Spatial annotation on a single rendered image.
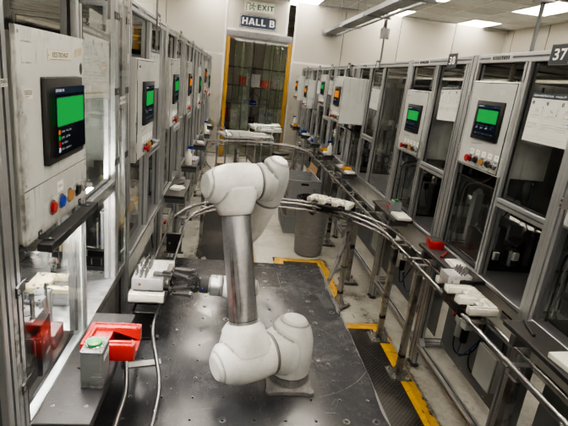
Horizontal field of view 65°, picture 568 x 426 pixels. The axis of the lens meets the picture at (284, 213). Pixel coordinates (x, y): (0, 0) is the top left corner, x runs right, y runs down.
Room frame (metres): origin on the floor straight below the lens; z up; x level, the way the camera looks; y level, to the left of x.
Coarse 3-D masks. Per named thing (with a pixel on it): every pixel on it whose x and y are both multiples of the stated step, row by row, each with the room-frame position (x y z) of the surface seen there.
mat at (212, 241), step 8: (208, 216) 5.41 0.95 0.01; (216, 216) 5.45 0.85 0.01; (208, 224) 5.12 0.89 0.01; (216, 224) 5.16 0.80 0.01; (208, 232) 4.83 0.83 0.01; (216, 232) 4.86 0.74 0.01; (208, 240) 4.59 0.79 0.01; (216, 240) 4.62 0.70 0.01; (208, 248) 4.35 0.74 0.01; (216, 248) 4.37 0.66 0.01; (208, 256) 4.15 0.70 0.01; (216, 256) 4.17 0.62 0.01
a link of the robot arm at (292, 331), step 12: (276, 324) 1.44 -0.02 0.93; (288, 324) 1.43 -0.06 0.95; (300, 324) 1.44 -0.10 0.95; (276, 336) 1.40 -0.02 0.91; (288, 336) 1.40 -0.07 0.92; (300, 336) 1.41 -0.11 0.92; (312, 336) 1.45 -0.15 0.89; (288, 348) 1.38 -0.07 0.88; (300, 348) 1.40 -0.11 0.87; (312, 348) 1.45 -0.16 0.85; (288, 360) 1.37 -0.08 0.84; (300, 360) 1.40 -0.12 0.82; (288, 372) 1.38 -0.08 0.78; (300, 372) 1.41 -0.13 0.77
